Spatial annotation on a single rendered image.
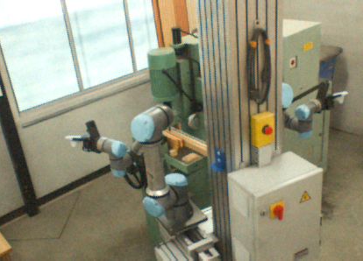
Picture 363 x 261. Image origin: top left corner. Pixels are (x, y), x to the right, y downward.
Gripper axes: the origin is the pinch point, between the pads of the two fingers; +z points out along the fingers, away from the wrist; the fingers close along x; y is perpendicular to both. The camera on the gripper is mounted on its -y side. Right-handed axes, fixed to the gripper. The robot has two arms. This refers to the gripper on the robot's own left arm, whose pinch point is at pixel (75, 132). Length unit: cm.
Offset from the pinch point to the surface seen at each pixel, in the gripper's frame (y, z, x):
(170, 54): -35, -16, 64
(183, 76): -19, -17, 76
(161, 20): -40, 90, 184
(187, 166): 28, -39, 49
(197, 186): 54, -29, 74
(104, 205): 113, 83, 89
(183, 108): 2, -16, 77
